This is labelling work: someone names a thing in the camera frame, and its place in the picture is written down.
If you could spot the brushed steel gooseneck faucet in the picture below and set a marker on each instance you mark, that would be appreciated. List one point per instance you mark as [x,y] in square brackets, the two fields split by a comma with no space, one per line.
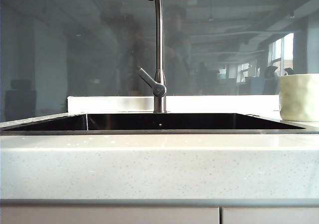
[159,47]

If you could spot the black undermount sink basin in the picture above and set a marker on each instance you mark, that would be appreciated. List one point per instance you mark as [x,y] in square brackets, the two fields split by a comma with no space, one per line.
[162,121]

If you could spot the wide grey cabinet door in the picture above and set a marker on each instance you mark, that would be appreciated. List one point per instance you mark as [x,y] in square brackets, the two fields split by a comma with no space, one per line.
[109,216]

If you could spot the white backsplash upstand ledge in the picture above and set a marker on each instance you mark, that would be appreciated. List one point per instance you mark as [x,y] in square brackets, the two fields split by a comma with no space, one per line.
[112,104]

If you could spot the narrow grey cabinet door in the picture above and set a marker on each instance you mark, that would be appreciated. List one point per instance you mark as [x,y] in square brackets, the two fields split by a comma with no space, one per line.
[271,216]

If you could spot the pale green ceramic mug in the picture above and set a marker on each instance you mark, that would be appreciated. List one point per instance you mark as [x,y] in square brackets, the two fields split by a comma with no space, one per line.
[300,97]

